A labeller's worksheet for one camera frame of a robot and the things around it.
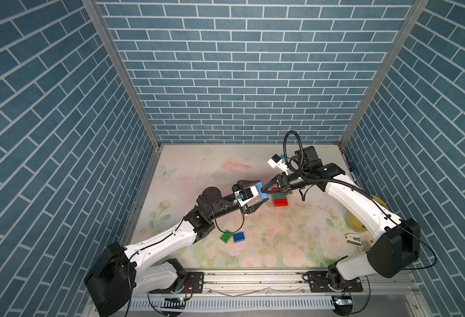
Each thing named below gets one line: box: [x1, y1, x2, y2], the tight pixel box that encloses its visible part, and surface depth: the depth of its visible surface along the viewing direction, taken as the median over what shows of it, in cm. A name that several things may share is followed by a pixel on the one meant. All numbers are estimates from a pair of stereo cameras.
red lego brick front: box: [274, 198, 289, 207], surface depth 94 cm
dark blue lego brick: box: [232, 231, 246, 244], surface depth 86 cm
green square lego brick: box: [219, 229, 233, 244], surface depth 86 cm
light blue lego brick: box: [255, 181, 269, 201], surface depth 69 cm
